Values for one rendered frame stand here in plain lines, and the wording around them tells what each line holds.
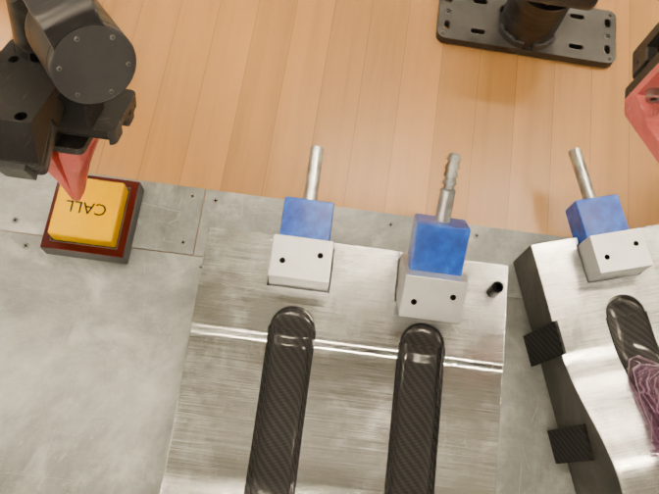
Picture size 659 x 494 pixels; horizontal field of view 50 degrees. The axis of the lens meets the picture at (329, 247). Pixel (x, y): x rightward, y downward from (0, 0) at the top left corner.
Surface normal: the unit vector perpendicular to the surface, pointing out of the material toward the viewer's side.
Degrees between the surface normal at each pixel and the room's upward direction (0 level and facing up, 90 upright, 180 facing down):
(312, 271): 0
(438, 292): 37
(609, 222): 0
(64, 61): 68
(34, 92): 29
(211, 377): 3
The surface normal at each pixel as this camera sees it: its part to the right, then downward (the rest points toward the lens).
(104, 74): 0.52, 0.63
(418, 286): -0.03, 0.31
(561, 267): 0.06, -0.31
